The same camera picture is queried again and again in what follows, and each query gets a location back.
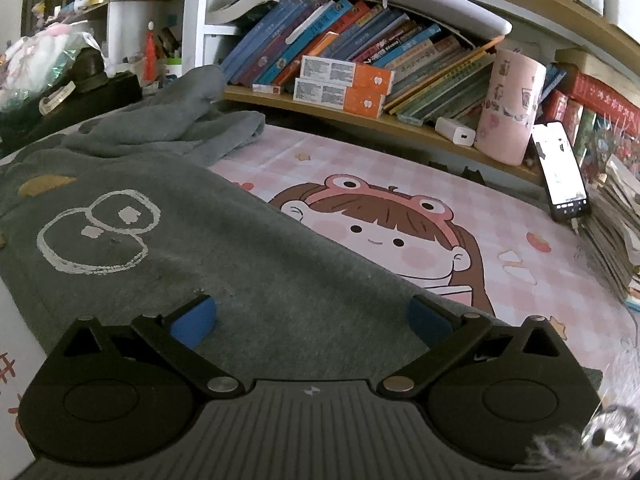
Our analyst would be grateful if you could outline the grey printed sweater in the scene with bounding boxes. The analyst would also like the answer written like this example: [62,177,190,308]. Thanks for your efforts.
[0,64,603,401]

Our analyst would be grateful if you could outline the white flat board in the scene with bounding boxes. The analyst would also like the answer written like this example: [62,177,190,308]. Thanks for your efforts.
[361,0,514,37]

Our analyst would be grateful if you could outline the white shelf frame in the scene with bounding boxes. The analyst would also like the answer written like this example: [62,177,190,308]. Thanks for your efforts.
[181,0,283,68]

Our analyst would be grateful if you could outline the white charger plug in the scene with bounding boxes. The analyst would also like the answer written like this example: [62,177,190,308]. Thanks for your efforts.
[434,116,478,149]

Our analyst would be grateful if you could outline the clear plastic bag with plush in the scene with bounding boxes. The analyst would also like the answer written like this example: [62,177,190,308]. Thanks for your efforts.
[0,24,108,113]

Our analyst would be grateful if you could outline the row of colourful books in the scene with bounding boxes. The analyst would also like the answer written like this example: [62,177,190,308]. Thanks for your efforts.
[220,0,503,126]

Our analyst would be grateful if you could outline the orange and white box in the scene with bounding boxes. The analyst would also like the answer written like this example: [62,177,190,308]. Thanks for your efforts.
[292,77,386,120]
[299,55,396,97]

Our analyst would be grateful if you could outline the white curved paper sheets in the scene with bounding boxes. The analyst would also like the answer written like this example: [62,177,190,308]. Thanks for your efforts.
[207,0,292,27]

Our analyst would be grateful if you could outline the red tassel ornament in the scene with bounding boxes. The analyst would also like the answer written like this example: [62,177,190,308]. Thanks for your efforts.
[143,20,157,84]

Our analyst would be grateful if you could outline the stack of paper booklets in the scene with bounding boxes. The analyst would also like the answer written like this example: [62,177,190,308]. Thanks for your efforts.
[582,152,640,311]

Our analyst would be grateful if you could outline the wooden bookshelf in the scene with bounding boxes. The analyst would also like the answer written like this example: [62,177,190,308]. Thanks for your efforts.
[222,0,640,186]

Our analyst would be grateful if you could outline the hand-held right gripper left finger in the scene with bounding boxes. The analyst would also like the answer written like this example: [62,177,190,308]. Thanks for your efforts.
[47,294,253,401]

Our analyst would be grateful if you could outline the grey fuzzy cloth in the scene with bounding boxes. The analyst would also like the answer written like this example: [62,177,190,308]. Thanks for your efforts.
[529,347,640,480]

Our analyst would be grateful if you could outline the pink printed cup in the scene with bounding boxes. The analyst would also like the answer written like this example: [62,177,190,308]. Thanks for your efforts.
[474,47,547,167]

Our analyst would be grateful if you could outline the black smartphone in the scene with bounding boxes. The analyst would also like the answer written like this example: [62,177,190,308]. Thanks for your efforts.
[530,121,592,223]

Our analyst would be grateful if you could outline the white printed paper sheet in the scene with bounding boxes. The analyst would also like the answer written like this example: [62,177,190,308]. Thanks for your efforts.
[0,280,49,480]

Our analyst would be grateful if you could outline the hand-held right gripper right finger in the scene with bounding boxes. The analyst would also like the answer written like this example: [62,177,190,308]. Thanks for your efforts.
[376,295,586,401]

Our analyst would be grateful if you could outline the row of red boxes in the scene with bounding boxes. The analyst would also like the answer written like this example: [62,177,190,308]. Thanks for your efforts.
[542,70,640,171]

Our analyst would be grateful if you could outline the white pen holder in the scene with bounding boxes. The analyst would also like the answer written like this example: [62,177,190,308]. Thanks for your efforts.
[155,25,184,81]

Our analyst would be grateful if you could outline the black bag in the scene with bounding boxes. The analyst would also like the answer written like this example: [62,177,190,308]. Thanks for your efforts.
[0,47,144,137]

